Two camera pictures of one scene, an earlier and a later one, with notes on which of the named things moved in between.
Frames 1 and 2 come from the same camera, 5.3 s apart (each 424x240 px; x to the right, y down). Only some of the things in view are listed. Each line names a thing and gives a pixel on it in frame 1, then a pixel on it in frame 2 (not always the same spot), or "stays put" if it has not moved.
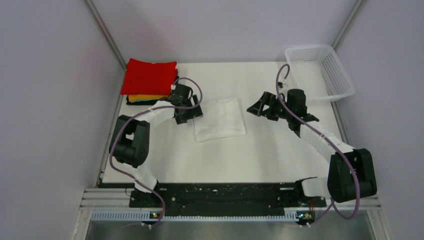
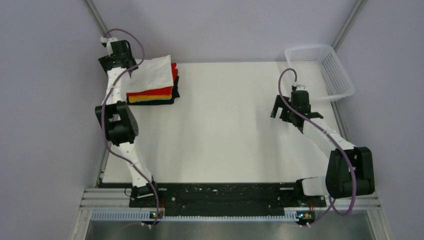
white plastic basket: x=319 y=73 stays put
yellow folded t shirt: x=137 y=97 stays put
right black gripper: x=269 y=99 -> x=279 y=103
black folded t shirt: x=128 y=102 stays put
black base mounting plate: x=222 y=200 stays put
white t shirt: x=221 y=118 -> x=152 y=74
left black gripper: x=193 y=113 -> x=104 y=60
